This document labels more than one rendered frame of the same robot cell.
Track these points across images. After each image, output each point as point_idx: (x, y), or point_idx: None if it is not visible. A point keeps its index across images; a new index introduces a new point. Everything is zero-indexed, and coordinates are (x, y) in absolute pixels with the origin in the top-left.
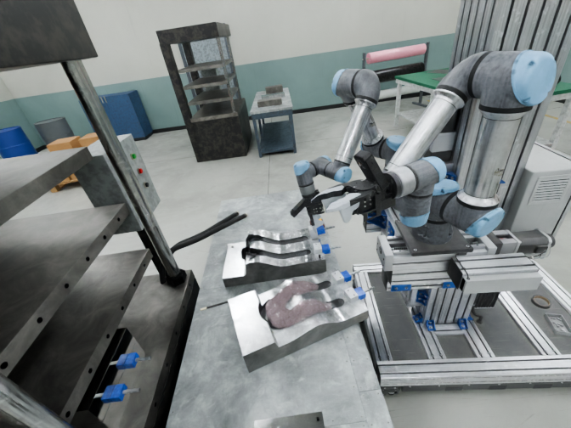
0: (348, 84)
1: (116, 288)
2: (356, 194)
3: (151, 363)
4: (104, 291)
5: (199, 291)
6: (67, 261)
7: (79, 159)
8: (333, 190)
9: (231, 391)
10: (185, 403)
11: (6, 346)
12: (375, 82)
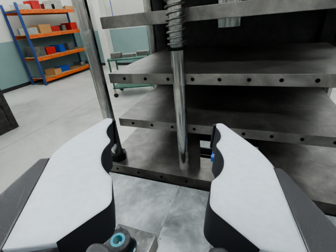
0: None
1: (292, 128)
2: (43, 215)
3: None
4: (289, 123)
5: (335, 217)
6: (273, 71)
7: None
8: (229, 171)
9: (197, 231)
10: (201, 199)
11: (199, 73)
12: None
